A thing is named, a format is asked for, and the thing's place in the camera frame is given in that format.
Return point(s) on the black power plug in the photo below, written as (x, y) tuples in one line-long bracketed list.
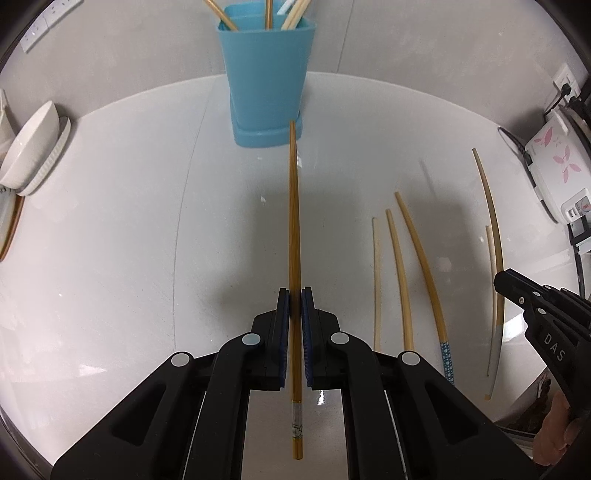
[(564, 88)]

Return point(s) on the white ribbed dish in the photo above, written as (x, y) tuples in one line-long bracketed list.
[(51, 159)]

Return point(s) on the black white appliance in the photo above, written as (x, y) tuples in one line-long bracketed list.
[(579, 235)]

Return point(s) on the bamboo chopstick white print band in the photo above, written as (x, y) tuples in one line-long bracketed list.
[(301, 14), (294, 207)]

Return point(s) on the white wall socket plate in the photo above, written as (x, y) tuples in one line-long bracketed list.
[(565, 74), (60, 11), (33, 34)]

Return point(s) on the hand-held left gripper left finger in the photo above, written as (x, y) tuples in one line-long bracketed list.
[(285, 323)]

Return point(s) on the pale plain chopstick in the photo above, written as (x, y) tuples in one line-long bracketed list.
[(489, 244), (376, 277)]

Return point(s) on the pale chopstick red print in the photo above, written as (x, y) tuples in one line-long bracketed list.
[(292, 14)]

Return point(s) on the blue dotted bamboo chopstick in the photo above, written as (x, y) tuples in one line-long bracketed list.
[(399, 277), (425, 267)]

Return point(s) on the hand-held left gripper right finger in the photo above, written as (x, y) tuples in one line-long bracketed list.
[(308, 332)]

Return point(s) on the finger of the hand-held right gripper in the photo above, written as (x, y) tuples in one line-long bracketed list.
[(512, 284)]

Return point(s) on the person's right hand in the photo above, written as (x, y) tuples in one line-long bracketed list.
[(556, 424)]

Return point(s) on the grey-ended bamboo chopstick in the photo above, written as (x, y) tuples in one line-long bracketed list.
[(499, 277)]

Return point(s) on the blue plastic utensil holder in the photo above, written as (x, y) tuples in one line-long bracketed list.
[(263, 83)]

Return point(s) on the white flowered rice cooker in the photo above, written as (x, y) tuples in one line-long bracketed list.
[(563, 152)]

